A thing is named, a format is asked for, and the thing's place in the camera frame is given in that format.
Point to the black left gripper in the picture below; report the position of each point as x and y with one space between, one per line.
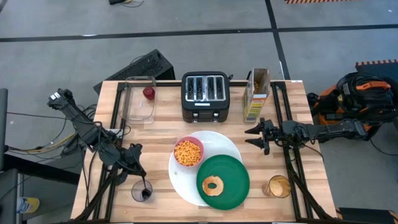
127 158

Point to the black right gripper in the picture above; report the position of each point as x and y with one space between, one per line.
273 133

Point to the dark spoon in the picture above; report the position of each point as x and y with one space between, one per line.
145 186

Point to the panda cereal box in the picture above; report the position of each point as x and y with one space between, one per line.
255 109

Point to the red apple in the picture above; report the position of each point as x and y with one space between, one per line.
148 93

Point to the toasted bagel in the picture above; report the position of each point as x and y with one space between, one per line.
206 186

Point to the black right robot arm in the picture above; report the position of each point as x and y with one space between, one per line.
329 130

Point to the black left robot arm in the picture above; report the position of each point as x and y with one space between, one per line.
84 127

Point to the clear purple tinted cup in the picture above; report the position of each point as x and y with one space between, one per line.
136 193

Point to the white plate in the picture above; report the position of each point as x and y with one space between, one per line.
217 143

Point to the pink bowl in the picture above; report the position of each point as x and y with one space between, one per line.
175 146

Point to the orange cereal balls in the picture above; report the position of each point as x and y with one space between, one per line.
187 153

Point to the green plate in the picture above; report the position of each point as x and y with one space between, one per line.
236 183

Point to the amber glass of orange juice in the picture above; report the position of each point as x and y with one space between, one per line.
278 186

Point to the clear plastic container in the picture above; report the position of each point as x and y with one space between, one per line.
138 109

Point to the black four-slot toaster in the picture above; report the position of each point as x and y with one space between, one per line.
205 109

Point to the black perforated computer case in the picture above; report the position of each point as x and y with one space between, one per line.
146 67

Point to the yellow white shoe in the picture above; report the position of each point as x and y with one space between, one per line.
29 204

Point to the orange black machine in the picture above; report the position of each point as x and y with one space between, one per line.
373 85

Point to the black box on floor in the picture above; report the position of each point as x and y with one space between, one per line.
367 216

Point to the black mat with orange edge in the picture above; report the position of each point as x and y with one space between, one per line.
379 69

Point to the grey upright panel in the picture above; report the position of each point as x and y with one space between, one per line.
3 124

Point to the orange black hazard strip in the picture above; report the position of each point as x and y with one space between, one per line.
317 1

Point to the silver metal bracket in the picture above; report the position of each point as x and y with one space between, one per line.
115 132

